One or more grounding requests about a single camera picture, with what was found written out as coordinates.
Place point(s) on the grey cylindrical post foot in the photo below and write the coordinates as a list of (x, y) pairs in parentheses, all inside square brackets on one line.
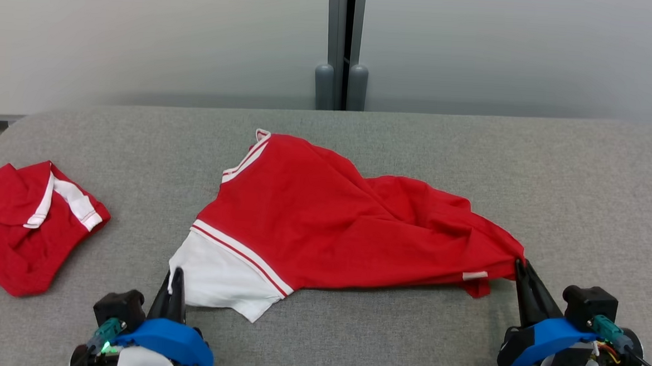
[(324, 88), (357, 89)]

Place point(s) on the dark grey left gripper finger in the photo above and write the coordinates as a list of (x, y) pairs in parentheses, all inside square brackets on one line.
[(177, 301), (159, 305)]

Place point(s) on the grey metal partition post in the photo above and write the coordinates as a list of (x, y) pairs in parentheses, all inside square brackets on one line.
[(345, 33)]

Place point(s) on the red shorts with white stripe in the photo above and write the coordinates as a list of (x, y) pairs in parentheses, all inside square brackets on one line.
[(16, 228)]

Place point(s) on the teal camera connector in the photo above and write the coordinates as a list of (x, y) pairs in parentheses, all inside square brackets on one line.
[(611, 334), (109, 332)]

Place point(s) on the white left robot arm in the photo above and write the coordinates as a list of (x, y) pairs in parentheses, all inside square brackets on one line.
[(143, 362)]

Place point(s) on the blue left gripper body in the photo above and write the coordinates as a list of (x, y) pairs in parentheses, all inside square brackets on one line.
[(178, 345)]

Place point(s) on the red white jersey shirt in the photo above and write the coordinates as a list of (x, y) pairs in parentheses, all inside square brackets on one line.
[(313, 221)]

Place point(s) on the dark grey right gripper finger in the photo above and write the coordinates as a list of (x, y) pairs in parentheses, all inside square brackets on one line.
[(543, 303), (522, 305)]

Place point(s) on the teal left camera connector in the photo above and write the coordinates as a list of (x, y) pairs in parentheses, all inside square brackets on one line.
[(109, 332)]

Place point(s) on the teal right camera connector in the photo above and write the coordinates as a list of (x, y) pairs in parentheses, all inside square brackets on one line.
[(611, 334)]

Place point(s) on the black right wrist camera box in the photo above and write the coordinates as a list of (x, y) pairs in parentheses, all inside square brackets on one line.
[(590, 305)]

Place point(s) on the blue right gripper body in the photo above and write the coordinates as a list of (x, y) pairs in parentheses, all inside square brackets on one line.
[(541, 339)]

